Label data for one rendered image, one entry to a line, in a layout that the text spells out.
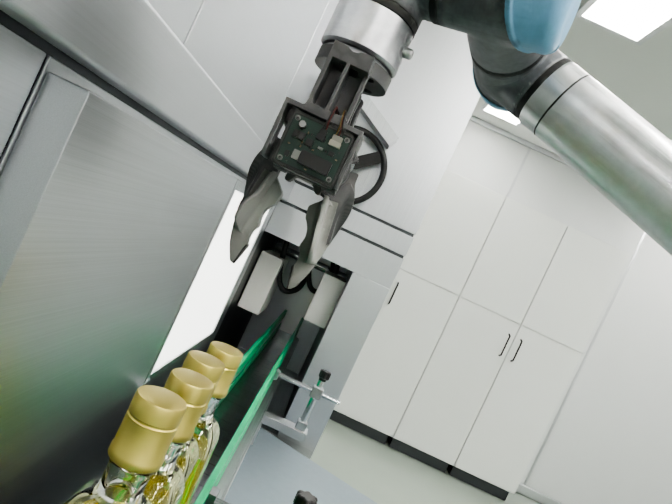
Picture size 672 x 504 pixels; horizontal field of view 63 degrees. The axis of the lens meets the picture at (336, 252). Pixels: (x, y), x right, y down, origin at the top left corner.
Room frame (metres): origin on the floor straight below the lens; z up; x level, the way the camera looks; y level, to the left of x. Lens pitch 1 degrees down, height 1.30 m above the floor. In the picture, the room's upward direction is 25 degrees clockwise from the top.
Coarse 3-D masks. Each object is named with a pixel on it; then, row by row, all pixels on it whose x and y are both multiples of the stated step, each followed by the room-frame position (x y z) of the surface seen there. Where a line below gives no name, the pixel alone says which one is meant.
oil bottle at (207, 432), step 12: (204, 420) 0.51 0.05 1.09; (216, 420) 0.54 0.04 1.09; (204, 432) 0.51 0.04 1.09; (216, 432) 0.52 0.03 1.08; (204, 444) 0.50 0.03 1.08; (216, 444) 0.54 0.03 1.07; (204, 456) 0.50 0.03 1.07; (204, 468) 0.53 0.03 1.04; (192, 480) 0.50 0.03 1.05; (192, 492) 0.52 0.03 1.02
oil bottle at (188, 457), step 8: (192, 440) 0.47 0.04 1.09; (184, 448) 0.45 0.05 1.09; (192, 448) 0.46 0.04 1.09; (184, 456) 0.45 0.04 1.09; (192, 456) 0.46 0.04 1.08; (184, 464) 0.45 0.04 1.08; (192, 464) 0.46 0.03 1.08; (184, 472) 0.45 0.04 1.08; (192, 472) 0.48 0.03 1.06; (184, 488) 0.48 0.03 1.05
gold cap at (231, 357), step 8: (216, 344) 0.52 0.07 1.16; (224, 344) 0.53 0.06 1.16; (208, 352) 0.52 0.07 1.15; (216, 352) 0.51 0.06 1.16; (224, 352) 0.51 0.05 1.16; (232, 352) 0.52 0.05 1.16; (240, 352) 0.53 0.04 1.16; (224, 360) 0.51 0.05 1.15; (232, 360) 0.51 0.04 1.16; (240, 360) 0.52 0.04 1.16; (232, 368) 0.51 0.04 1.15; (224, 376) 0.51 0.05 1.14; (232, 376) 0.52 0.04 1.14; (224, 384) 0.51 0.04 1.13; (216, 392) 0.51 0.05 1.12; (224, 392) 0.52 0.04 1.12
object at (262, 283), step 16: (272, 256) 1.61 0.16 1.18; (256, 272) 1.61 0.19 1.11; (272, 272) 1.61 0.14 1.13; (256, 288) 1.61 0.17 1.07; (272, 288) 1.67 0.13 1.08; (320, 288) 1.59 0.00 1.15; (336, 288) 1.59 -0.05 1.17; (240, 304) 1.61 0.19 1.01; (256, 304) 1.61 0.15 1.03; (320, 304) 1.59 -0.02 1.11; (320, 320) 1.59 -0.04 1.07
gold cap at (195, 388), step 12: (180, 372) 0.41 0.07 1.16; (192, 372) 0.42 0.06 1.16; (168, 384) 0.40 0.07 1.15; (180, 384) 0.39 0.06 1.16; (192, 384) 0.39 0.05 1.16; (204, 384) 0.41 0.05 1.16; (180, 396) 0.39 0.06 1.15; (192, 396) 0.39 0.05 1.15; (204, 396) 0.40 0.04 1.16; (192, 408) 0.40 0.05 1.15; (192, 420) 0.40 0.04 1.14; (180, 432) 0.40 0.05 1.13; (192, 432) 0.41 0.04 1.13
